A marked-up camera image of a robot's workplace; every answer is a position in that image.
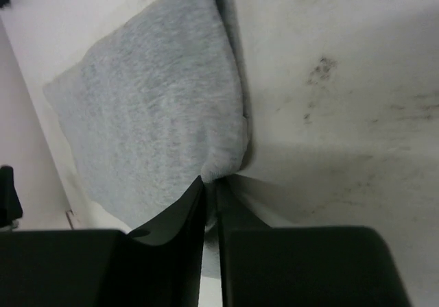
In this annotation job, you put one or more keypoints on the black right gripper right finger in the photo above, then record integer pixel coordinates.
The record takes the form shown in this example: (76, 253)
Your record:
(301, 266)

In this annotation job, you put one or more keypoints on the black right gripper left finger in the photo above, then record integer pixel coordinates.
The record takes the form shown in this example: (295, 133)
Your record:
(157, 264)

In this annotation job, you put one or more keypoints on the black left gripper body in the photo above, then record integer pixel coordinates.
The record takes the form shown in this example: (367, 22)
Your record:
(11, 209)

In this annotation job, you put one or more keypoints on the grey tank top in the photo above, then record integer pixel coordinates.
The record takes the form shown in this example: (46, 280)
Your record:
(151, 107)

